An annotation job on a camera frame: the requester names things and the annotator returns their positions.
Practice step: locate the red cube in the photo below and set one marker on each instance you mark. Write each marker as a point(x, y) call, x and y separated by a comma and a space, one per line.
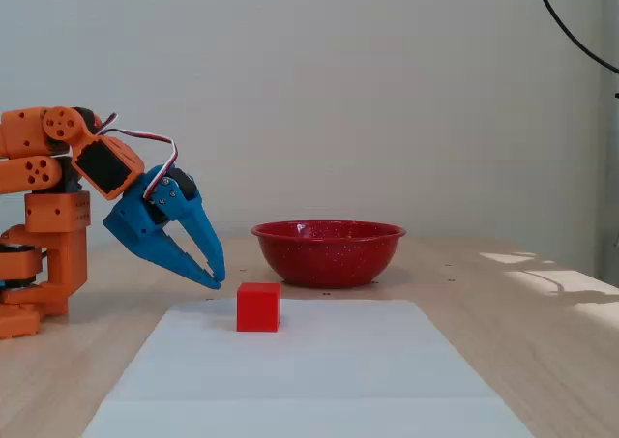
point(257, 310)

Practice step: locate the white paper sheet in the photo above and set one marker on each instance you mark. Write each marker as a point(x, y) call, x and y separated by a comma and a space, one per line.
point(300, 375)

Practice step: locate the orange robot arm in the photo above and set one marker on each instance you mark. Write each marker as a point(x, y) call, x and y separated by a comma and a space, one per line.
point(53, 211)

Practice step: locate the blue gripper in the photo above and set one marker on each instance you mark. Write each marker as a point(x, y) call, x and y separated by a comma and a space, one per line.
point(136, 219)

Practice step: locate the red speckled bowl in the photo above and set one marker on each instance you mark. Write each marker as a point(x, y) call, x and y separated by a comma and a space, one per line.
point(333, 256)

